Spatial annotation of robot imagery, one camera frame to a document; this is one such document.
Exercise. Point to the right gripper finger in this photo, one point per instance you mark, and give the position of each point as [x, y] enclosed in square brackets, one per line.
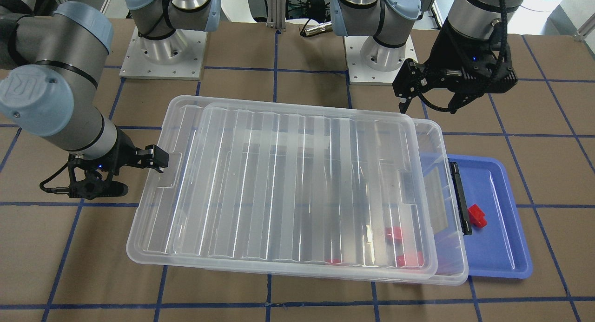
[152, 157]

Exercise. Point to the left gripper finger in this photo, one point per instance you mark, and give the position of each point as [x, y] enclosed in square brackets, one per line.
[408, 82]

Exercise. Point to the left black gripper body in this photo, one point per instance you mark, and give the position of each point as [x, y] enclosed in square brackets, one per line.
[450, 49]

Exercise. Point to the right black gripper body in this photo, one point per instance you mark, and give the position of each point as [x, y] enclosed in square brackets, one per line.
[122, 148]

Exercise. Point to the clear plastic box lid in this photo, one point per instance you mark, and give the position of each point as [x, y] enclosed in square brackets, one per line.
[283, 187]

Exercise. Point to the red block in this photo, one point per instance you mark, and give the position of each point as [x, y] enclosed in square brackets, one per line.
[394, 234]
[410, 260]
[334, 261]
[477, 216]

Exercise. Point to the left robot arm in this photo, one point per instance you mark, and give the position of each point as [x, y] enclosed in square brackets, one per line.
[390, 23]

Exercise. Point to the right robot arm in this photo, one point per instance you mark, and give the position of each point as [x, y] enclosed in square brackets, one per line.
[55, 64]

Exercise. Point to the clear plastic storage box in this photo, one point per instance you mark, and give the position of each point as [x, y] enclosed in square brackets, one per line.
[432, 182]

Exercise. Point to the black box latch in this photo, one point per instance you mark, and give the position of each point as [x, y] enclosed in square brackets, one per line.
[461, 201]

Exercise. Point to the red block in box front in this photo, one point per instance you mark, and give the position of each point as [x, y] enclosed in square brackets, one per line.
[410, 260]

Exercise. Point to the blue plastic tray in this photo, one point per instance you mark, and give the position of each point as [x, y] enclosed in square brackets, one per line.
[500, 248]

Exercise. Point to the red block under lid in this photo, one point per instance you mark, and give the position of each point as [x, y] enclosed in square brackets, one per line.
[334, 261]

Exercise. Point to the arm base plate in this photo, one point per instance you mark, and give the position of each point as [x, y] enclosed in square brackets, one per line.
[370, 63]
[179, 57]

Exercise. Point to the aluminium frame post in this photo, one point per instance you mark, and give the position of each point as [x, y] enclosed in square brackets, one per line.
[275, 14]

